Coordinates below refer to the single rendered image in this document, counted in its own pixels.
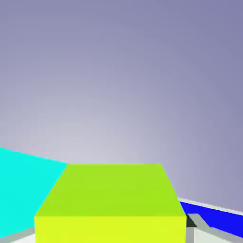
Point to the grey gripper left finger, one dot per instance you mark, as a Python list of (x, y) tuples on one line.
[(20, 237)]

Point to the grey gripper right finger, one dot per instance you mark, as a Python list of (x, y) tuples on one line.
[(207, 233)]

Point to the small yellow-green cube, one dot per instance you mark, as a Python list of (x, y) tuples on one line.
[(110, 205)]

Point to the large blue box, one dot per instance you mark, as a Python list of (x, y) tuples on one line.
[(220, 218)]

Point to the large cyan box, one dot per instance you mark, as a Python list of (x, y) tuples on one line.
[(24, 186)]

